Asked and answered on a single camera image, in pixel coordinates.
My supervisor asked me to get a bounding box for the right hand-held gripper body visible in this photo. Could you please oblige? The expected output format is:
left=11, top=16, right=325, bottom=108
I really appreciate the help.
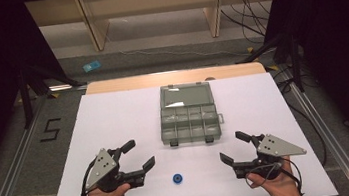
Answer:
left=250, top=128, right=311, bottom=183

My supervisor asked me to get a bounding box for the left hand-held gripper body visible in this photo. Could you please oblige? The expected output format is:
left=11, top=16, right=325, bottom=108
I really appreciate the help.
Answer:
left=82, top=144, right=131, bottom=196

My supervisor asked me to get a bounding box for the small blue ring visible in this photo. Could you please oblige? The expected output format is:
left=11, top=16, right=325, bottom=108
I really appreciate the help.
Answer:
left=171, top=172, right=185, bottom=186

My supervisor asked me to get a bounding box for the clear grey compartment box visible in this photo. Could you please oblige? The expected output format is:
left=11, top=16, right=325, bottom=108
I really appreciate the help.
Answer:
left=155, top=78, right=228, bottom=150

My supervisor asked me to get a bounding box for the person's right hand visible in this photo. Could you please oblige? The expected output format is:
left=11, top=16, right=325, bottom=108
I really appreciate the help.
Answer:
left=243, top=154, right=303, bottom=196

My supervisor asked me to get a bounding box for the white board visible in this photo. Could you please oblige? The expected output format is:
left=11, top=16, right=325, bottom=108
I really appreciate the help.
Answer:
left=32, top=65, right=340, bottom=196

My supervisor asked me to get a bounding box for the black metal stand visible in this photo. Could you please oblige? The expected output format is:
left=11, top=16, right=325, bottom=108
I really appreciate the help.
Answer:
left=15, top=59, right=93, bottom=130
left=232, top=30, right=307, bottom=101

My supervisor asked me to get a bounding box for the blue card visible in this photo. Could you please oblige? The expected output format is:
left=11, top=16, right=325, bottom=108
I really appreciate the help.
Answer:
left=81, top=59, right=104, bottom=74

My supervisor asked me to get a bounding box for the light wooden shelf unit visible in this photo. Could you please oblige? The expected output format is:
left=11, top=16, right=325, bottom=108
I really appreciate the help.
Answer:
left=24, top=0, right=287, bottom=61

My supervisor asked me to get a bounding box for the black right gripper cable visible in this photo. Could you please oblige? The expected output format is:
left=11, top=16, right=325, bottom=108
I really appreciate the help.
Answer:
left=244, top=155, right=306, bottom=196

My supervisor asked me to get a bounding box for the thin black floor cable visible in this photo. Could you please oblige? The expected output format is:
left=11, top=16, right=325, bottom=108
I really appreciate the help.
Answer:
left=271, top=62, right=330, bottom=171

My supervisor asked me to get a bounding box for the aluminium floor rail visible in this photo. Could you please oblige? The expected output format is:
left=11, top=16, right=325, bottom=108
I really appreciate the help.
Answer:
left=0, top=82, right=102, bottom=196
left=278, top=60, right=349, bottom=196

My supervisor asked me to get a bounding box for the black cable bundle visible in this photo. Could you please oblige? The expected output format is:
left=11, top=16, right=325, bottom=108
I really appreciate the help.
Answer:
left=218, top=0, right=278, bottom=50

